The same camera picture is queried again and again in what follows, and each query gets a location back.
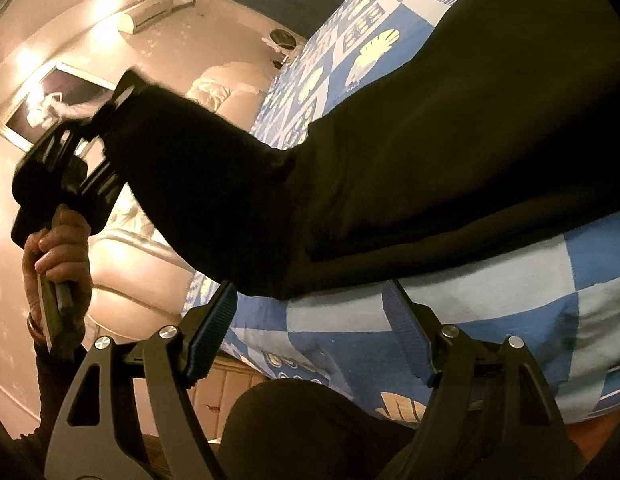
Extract person's left hand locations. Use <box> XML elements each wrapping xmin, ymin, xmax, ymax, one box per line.
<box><xmin>21</xmin><ymin>206</ymin><xmax>94</xmax><ymax>361</ymax></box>

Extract person's leg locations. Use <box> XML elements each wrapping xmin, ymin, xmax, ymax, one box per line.
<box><xmin>219</xmin><ymin>377</ymin><xmax>441</xmax><ymax>480</ymax></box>

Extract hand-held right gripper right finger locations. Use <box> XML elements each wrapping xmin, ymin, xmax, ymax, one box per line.
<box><xmin>382</xmin><ymin>279</ymin><xmax>571</xmax><ymax>480</ymax></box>

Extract bed with blue patterned sheet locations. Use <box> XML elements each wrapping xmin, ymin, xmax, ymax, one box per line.
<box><xmin>182</xmin><ymin>0</ymin><xmax>620</xmax><ymax>423</ymax></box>

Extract white air conditioner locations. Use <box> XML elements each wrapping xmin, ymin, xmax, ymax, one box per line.
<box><xmin>117</xmin><ymin>0</ymin><xmax>179</xmax><ymax>36</ymax></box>

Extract cream padded bed frame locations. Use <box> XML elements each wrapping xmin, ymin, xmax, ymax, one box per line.
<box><xmin>195</xmin><ymin>352</ymin><xmax>273</xmax><ymax>443</ymax></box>

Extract framed wall picture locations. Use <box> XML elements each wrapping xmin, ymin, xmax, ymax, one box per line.
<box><xmin>0</xmin><ymin>62</ymin><xmax>118</xmax><ymax>153</ymax></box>

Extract person's left forearm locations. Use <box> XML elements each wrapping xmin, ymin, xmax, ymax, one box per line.
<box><xmin>10</xmin><ymin>332</ymin><xmax>93</xmax><ymax>466</ymax></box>

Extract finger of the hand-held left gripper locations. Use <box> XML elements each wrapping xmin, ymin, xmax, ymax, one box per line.
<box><xmin>86</xmin><ymin>155</ymin><xmax>126</xmax><ymax>223</ymax></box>
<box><xmin>97</xmin><ymin>69</ymin><xmax>153</xmax><ymax>113</ymax></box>

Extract black pants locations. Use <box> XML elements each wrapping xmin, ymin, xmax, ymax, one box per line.
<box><xmin>102</xmin><ymin>0</ymin><xmax>620</xmax><ymax>302</ymax></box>

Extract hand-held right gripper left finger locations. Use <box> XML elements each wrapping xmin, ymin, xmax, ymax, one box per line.
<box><xmin>44</xmin><ymin>281</ymin><xmax>239</xmax><ymax>480</ymax></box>

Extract cream tufted headboard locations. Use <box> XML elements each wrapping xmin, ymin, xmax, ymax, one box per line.
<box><xmin>87</xmin><ymin>60</ymin><xmax>271</xmax><ymax>341</ymax></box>

